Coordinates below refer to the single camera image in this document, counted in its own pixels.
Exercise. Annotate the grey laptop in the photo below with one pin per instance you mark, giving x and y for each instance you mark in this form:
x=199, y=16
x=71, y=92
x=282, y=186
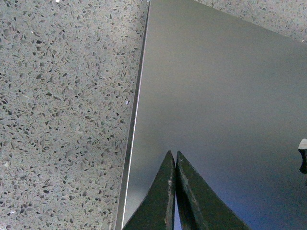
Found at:
x=232, y=98

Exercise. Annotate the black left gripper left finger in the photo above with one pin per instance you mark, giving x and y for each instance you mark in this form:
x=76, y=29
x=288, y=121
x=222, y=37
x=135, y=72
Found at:
x=157, y=210

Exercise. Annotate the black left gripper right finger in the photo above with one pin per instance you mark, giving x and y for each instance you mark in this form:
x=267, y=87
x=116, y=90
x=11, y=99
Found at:
x=199, y=206

